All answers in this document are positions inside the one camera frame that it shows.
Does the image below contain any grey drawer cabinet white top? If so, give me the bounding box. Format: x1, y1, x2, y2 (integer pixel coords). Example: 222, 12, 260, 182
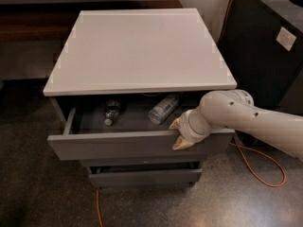
43, 8, 238, 191

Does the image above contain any grey drawer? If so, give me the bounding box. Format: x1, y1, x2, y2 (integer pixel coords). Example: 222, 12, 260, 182
48, 95, 234, 161
80, 155, 206, 167
89, 162, 202, 188

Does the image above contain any dark label water bottle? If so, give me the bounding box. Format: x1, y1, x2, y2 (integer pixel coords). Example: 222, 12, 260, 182
104, 100, 121, 126

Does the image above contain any grey bottom drawer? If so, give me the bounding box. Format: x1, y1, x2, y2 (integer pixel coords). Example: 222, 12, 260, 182
89, 162, 202, 188

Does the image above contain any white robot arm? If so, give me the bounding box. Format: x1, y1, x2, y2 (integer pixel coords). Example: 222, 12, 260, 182
169, 90, 303, 160

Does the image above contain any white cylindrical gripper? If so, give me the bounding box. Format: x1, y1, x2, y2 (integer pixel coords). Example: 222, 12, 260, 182
169, 108, 211, 150

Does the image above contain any grey middle drawer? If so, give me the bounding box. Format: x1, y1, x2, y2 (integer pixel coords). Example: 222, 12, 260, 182
80, 155, 206, 167

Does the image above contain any dark wooden bench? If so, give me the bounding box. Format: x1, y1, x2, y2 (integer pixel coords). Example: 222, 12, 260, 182
0, 0, 182, 42

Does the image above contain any grey top drawer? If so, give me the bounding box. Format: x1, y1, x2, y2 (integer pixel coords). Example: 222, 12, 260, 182
48, 95, 234, 161

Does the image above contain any white label water bottle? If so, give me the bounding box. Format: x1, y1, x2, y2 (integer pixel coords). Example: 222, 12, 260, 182
148, 94, 180, 125

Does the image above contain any white wall outlet plate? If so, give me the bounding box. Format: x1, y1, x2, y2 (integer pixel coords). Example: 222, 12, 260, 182
276, 27, 296, 51

